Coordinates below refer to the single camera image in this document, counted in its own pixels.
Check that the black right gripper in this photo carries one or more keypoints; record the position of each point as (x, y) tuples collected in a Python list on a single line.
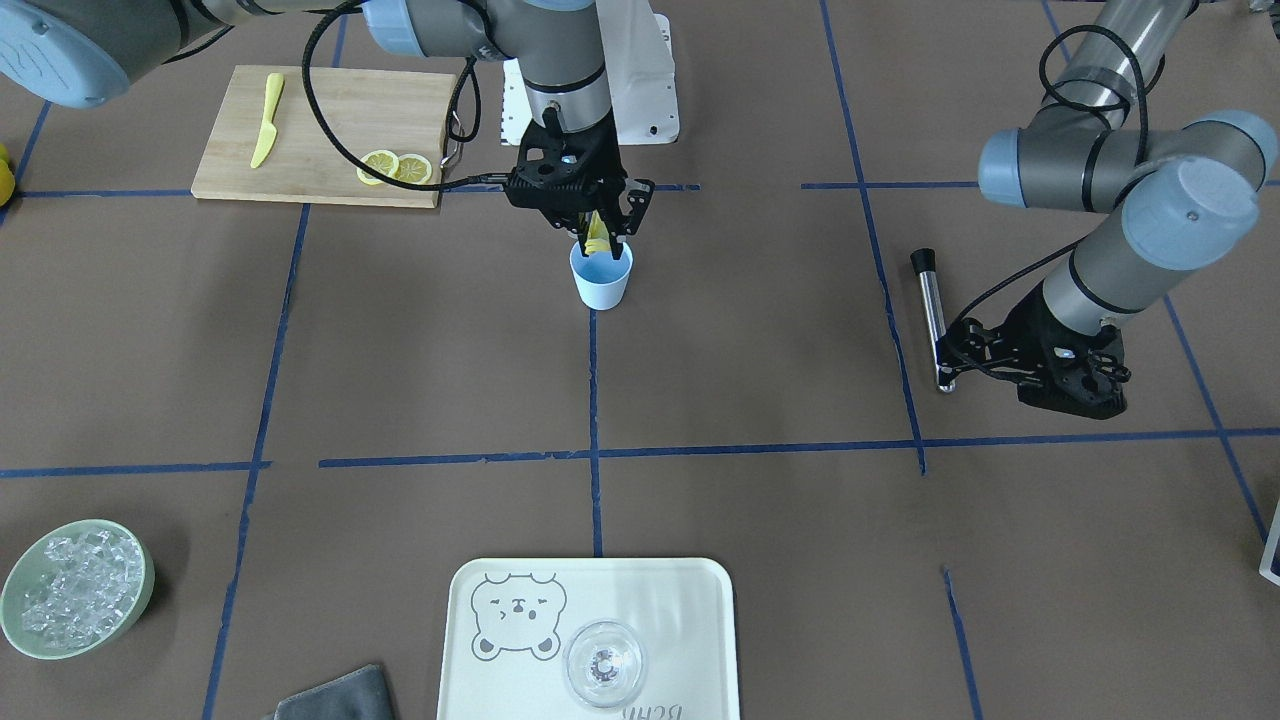
[(637, 201)]

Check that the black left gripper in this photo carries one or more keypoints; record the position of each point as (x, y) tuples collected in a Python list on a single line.
[(1029, 331)]

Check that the yellow lemon slice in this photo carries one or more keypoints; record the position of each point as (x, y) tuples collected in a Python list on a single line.
[(599, 238)]

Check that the steel muddler black tip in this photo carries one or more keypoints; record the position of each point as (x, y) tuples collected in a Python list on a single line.
[(923, 262)]

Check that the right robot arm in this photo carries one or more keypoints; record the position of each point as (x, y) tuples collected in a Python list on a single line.
[(81, 54)]

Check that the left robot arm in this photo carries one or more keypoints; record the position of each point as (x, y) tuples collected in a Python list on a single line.
[(1172, 204)]

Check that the light blue plastic cup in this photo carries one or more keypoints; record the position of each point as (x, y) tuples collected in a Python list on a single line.
[(600, 279)]

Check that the lemon slice on board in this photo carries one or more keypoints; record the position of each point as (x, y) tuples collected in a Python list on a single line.
[(377, 165), (414, 169)]

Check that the whole yellow lemon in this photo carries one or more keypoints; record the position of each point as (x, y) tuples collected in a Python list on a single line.
[(8, 181)]

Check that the yellow plastic knife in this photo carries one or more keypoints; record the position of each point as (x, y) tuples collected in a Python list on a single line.
[(265, 141)]

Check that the white card at edge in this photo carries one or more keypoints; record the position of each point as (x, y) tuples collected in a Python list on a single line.
[(1268, 559)]

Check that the cream bear serving tray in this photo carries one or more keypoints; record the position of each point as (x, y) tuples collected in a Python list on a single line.
[(510, 622)]

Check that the clear wine glass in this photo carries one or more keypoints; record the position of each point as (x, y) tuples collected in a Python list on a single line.
[(605, 665)]

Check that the grey folded cloth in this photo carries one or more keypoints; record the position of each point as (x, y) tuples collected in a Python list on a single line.
[(362, 694)]

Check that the green bowl of ice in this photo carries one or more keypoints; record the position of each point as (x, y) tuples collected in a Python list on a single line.
[(78, 588)]

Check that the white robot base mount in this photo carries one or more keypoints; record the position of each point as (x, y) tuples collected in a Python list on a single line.
[(640, 75)]

